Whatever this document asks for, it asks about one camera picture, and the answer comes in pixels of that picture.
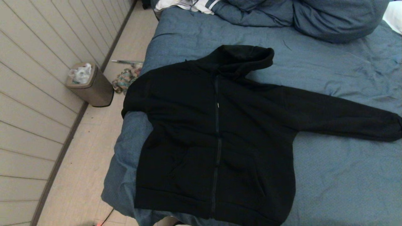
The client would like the black garment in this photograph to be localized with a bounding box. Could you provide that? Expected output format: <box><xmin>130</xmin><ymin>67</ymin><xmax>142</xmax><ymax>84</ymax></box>
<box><xmin>121</xmin><ymin>45</ymin><xmax>402</xmax><ymax>226</ymax></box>

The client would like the colourful rag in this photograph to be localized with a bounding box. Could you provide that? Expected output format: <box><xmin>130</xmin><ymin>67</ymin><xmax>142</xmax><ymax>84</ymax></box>
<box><xmin>112</xmin><ymin>67</ymin><xmax>139</xmax><ymax>95</ymax></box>

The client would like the brown trash bin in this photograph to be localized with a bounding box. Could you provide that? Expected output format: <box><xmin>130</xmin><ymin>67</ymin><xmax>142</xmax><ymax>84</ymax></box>
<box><xmin>65</xmin><ymin>62</ymin><xmax>114</xmax><ymax>108</ymax></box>

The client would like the white striped garment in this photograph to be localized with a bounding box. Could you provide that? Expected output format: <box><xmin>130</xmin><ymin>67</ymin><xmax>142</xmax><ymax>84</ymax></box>
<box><xmin>155</xmin><ymin>0</ymin><xmax>219</xmax><ymax>14</ymax></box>

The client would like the crumpled blue duvet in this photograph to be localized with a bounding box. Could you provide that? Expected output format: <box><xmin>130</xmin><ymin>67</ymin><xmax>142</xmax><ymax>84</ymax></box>
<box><xmin>214</xmin><ymin>0</ymin><xmax>297</xmax><ymax>27</ymax></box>

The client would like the clear plastic bin bag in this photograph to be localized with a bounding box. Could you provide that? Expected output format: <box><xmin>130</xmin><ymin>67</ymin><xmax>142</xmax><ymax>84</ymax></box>
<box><xmin>68</xmin><ymin>62</ymin><xmax>92</xmax><ymax>84</ymax></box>

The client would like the blue bed sheet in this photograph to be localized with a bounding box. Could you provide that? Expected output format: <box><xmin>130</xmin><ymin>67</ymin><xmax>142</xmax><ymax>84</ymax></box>
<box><xmin>101</xmin><ymin>6</ymin><xmax>402</xmax><ymax>226</ymax></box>

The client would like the blue pillow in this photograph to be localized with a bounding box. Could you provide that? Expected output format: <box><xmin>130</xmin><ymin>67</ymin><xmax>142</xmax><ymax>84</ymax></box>
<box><xmin>292</xmin><ymin>0</ymin><xmax>391</xmax><ymax>44</ymax></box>

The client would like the white pillow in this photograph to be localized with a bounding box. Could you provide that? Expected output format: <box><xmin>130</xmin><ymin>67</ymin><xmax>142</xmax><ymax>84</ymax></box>
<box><xmin>383</xmin><ymin>0</ymin><xmax>402</xmax><ymax>35</ymax></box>

